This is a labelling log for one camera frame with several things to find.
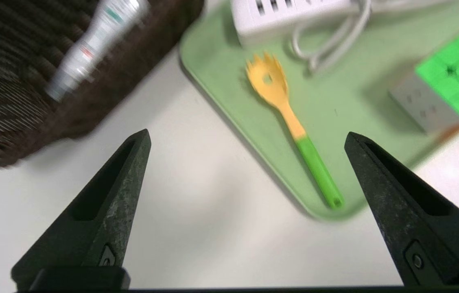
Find white power strip with cable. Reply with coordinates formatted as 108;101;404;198
229;0;454;76

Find green orange puzzle cube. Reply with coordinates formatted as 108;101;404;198
388;25;459;137

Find yellow green pasta spoon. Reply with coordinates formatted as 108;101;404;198
246;52;345;210

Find dark brown wicker basket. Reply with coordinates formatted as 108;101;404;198
0;0;205;168

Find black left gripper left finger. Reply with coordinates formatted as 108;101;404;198
11;129;152;289

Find light green plastic tray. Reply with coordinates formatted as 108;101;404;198
179;0;459;222

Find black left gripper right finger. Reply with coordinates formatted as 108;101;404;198
344;131;459;287

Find white tube with clear cap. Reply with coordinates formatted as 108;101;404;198
46;0;151;102

